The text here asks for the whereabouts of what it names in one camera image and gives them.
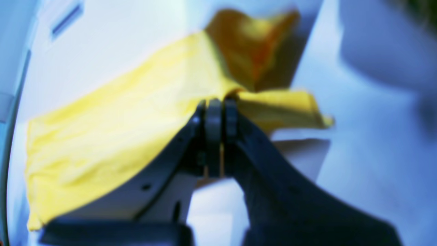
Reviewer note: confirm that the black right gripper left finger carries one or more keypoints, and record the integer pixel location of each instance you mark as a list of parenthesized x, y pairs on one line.
[(151, 208)]

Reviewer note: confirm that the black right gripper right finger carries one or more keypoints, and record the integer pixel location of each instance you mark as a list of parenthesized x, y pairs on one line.
[(283, 206)]

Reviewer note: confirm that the orange t-shirt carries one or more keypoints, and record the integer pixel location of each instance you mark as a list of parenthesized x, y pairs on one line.
[(88, 148)]

